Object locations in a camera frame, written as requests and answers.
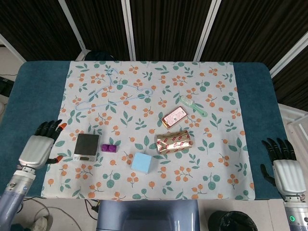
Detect black chair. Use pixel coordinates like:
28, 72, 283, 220
84, 50, 116, 62

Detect teal table cover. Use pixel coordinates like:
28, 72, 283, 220
0, 60, 289, 200

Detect white shoe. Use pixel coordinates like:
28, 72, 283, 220
31, 215, 54, 231

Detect silver digital kitchen scale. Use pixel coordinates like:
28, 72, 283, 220
73, 133, 100, 162

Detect black floor cables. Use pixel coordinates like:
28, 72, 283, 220
24, 197, 102, 231

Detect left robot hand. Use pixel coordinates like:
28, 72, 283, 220
18, 120, 67, 169

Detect light blue wire hanger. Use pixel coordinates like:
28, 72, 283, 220
76, 68, 154, 111

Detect green hair brush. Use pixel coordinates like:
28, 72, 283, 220
180, 95, 208, 118

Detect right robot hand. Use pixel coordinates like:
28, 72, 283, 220
260, 137, 304, 200

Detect black trash bin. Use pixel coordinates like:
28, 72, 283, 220
207, 210, 258, 231

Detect floral patterned tablecloth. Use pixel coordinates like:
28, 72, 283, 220
40, 60, 256, 201

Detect red and gold box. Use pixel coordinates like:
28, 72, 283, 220
161, 106, 189, 130

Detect gold foil wrapped package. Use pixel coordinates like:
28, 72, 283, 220
154, 129, 194, 154

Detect purple toy brick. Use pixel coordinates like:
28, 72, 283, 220
101, 143, 119, 154

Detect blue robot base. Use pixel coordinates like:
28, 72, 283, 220
95, 199, 201, 231

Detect light blue foam cube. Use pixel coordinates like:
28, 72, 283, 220
131, 152, 152, 174

